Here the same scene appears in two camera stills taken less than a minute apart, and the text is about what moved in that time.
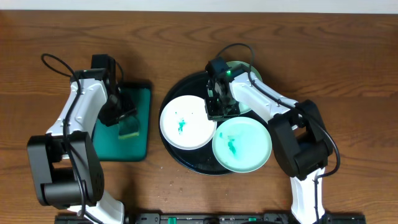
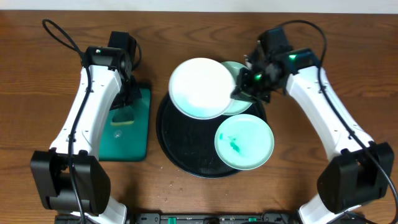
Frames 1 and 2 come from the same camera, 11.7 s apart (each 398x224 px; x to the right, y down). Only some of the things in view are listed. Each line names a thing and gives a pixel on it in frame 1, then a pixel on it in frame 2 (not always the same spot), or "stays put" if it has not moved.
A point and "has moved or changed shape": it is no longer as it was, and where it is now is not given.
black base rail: (219, 218) stays put
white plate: (185, 123) to (201, 88)
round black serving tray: (200, 160) to (188, 144)
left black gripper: (123, 115) to (125, 98)
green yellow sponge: (129, 128) has moved or changed shape
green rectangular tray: (108, 146) stays put
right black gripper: (222, 112) to (249, 82)
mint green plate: (242, 144) stays put
